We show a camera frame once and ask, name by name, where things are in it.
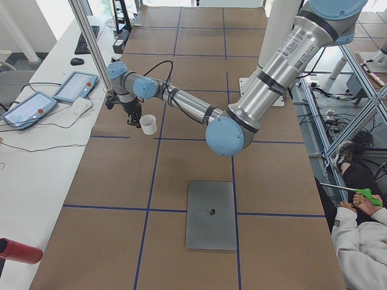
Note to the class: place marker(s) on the blue teach pendant far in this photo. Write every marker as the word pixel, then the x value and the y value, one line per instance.
pixel 77 85

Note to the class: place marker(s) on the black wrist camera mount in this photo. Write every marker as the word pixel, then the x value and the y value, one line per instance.
pixel 111 101

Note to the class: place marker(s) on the silver closed laptop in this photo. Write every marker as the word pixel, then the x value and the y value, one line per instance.
pixel 211 216

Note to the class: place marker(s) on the green air blow gun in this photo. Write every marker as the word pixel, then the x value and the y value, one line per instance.
pixel 366 193

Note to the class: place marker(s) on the white folded cloth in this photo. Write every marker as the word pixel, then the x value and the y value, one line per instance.
pixel 80 106

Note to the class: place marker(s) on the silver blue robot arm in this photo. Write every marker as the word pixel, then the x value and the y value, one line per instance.
pixel 317 24

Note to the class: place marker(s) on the red cylindrical bottle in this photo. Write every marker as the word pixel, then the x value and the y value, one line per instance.
pixel 20 252

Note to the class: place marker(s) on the white plastic cup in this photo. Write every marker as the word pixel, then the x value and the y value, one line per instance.
pixel 148 124

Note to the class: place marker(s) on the black desktop computer box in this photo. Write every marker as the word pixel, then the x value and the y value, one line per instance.
pixel 120 43

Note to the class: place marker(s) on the black computer mouse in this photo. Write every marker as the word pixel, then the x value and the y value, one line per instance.
pixel 76 61

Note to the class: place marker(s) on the seated person white hoodie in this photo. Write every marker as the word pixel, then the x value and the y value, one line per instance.
pixel 357 227

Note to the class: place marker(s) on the blue teach pendant near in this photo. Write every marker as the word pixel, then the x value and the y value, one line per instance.
pixel 30 111

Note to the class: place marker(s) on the aluminium frame post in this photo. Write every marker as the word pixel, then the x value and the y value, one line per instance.
pixel 82 20

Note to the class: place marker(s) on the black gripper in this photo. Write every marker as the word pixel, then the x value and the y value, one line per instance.
pixel 132 107

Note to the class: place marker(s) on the black monitor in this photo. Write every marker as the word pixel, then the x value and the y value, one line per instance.
pixel 121 17

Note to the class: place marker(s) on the brown paper table cover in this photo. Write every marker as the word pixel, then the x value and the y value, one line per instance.
pixel 123 222

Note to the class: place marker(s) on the blue teach pendant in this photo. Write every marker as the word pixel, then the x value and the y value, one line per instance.
pixel 30 111
pixel 77 85

